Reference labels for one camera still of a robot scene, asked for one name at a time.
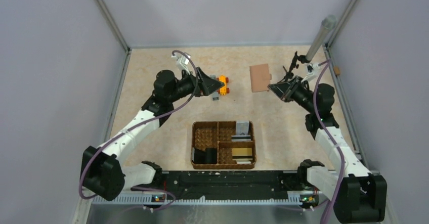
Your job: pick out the brown leather card holder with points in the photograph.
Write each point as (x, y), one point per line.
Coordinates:
(260, 78)

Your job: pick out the black mini tripod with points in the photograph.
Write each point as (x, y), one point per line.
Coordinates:
(289, 75)

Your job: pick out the grey metal pole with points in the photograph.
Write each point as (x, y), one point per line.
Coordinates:
(327, 25)

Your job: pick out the grey card in basket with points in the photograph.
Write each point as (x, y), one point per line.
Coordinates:
(242, 127)

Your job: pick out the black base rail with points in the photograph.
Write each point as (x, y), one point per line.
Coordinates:
(232, 185)

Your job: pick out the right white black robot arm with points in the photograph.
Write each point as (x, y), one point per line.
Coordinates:
(355, 194)

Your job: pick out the small brown wall object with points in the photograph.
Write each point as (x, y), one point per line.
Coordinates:
(336, 71)

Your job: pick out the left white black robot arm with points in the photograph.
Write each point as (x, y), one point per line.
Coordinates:
(102, 170)

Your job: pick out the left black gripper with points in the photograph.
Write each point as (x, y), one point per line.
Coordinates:
(205, 85)

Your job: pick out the brown woven divided basket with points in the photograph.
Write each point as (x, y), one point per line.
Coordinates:
(217, 134)

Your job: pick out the yellow toy brick car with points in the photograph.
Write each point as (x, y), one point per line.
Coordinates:
(224, 90)

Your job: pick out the grey toy brick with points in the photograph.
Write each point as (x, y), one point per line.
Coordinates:
(215, 95)

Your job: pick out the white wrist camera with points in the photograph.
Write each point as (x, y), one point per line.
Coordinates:
(181, 61)
(312, 72)

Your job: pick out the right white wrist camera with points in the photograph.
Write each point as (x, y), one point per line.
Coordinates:
(312, 72)

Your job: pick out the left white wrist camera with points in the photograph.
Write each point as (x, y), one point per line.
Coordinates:
(181, 61)

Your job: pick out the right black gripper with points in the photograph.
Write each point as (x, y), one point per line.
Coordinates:
(282, 89)

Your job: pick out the black box in basket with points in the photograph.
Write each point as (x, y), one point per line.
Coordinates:
(207, 156)

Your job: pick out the gold striped card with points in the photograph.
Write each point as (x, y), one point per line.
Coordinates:
(242, 154)

